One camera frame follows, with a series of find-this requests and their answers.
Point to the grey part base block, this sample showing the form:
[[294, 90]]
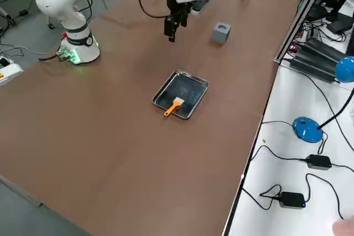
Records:
[[221, 34]]

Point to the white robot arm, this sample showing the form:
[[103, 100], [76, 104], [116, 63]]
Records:
[[69, 12]]

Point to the silver metal tray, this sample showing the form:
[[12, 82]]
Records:
[[188, 89]]

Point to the black power supply brick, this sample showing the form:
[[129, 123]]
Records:
[[323, 49], [318, 67]]

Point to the black computer monitor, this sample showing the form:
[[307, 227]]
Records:
[[338, 26]]

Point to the blue desk lamp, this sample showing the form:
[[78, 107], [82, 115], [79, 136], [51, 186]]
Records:
[[307, 129]]

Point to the white control box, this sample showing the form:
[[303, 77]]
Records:
[[8, 71]]

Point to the black power adapter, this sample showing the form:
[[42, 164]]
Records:
[[319, 161], [291, 200]]

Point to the aluminium upright post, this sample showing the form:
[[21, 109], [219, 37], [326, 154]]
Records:
[[298, 15]]

